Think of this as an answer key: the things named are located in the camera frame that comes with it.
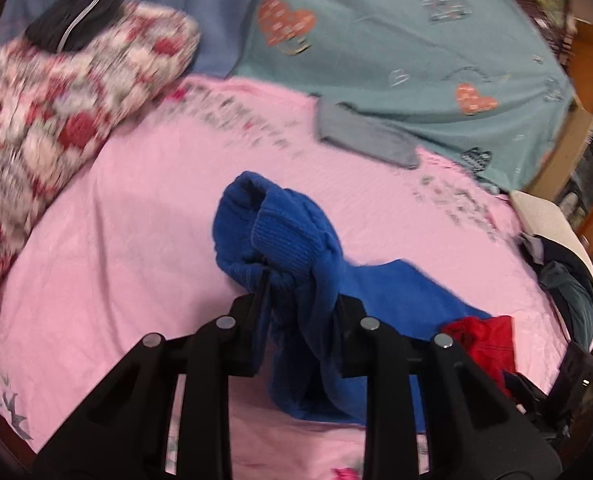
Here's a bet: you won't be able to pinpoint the blue and red pants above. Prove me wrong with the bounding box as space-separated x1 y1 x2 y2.
213 171 517 425

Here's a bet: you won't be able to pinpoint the dark clothes pile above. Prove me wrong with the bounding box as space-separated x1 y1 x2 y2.
517 233 593 350

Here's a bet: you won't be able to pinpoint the white pillow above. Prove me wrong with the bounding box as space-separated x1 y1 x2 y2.
509 191 593 279

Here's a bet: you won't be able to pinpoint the pink floral bedsheet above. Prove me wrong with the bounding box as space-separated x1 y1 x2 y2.
0 76 567 451

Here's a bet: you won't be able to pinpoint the wooden display cabinet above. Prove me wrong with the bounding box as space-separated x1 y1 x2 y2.
525 19 593 241

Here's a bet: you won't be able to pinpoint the folded grey cloth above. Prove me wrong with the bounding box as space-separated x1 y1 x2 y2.
315 99 420 170

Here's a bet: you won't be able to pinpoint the red rose floral blanket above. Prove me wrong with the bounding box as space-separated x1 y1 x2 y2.
0 0 200 286

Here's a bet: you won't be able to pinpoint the teal heart pattern quilt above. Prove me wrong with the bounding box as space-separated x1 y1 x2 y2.
234 0 573 191

